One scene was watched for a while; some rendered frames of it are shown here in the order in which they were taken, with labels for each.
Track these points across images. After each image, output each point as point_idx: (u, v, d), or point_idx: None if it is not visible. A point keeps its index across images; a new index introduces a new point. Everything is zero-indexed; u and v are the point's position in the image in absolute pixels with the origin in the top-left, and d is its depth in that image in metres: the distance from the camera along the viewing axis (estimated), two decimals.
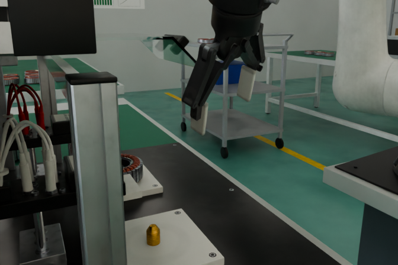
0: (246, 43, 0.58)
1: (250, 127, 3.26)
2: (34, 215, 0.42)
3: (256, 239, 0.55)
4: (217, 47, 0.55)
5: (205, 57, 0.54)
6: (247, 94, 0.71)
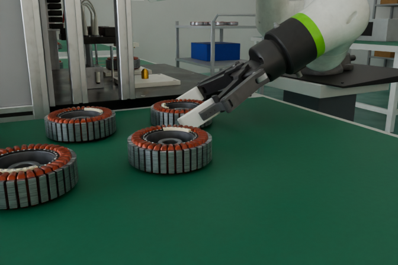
0: None
1: None
2: (88, 47, 0.90)
3: (200, 81, 1.04)
4: None
5: (260, 80, 0.62)
6: None
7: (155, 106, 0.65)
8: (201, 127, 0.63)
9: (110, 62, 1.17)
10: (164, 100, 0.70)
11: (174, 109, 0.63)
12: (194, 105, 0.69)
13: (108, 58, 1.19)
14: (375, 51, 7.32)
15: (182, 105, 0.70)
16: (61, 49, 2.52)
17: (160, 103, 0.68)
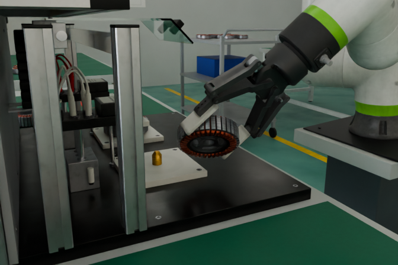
0: (276, 90, 0.64)
1: (245, 117, 3.47)
2: (77, 132, 0.62)
3: (232, 164, 0.76)
4: (260, 67, 0.61)
5: (249, 63, 0.59)
6: None
7: None
8: (205, 129, 0.61)
9: None
10: None
11: None
12: None
13: None
14: None
15: (220, 138, 0.69)
16: None
17: None
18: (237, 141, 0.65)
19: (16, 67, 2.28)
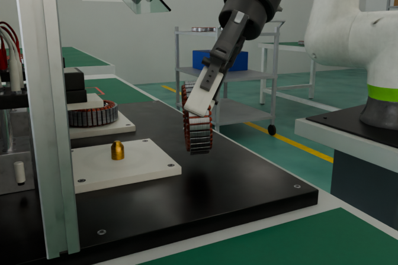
0: (222, 31, 0.59)
1: (243, 114, 3.30)
2: (0, 113, 0.46)
3: (216, 159, 0.59)
4: None
5: None
6: (191, 102, 0.50)
7: (211, 147, 0.55)
8: (185, 111, 0.61)
9: (68, 115, 0.72)
10: (211, 125, 0.51)
11: None
12: None
13: None
14: None
15: None
16: None
17: (211, 136, 0.53)
18: (184, 83, 0.55)
19: None
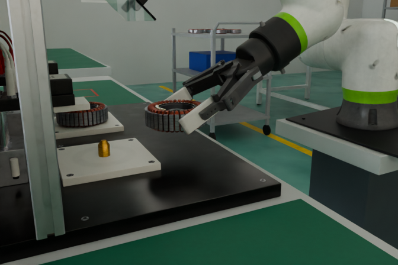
0: None
1: (238, 114, 3.36)
2: None
3: (194, 156, 0.65)
4: None
5: (255, 78, 0.64)
6: None
7: (150, 108, 0.64)
8: (200, 127, 0.63)
9: (61, 116, 0.78)
10: (154, 102, 0.69)
11: (173, 110, 0.62)
12: (186, 106, 0.69)
13: None
14: None
15: (173, 106, 0.69)
16: None
17: (153, 105, 0.66)
18: None
19: None
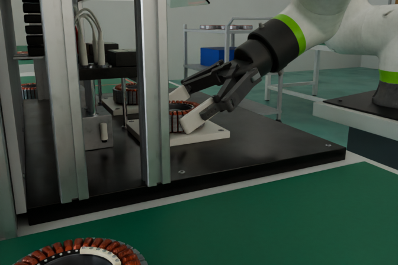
0: None
1: (250, 109, 3.41)
2: (89, 83, 0.56)
3: (255, 128, 0.70)
4: None
5: (254, 79, 0.64)
6: None
7: None
8: (198, 128, 0.64)
9: (119, 94, 0.83)
10: None
11: (171, 111, 0.62)
12: (185, 106, 0.69)
13: (116, 87, 0.85)
14: None
15: (172, 106, 0.69)
16: None
17: None
18: None
19: (17, 52, 2.22)
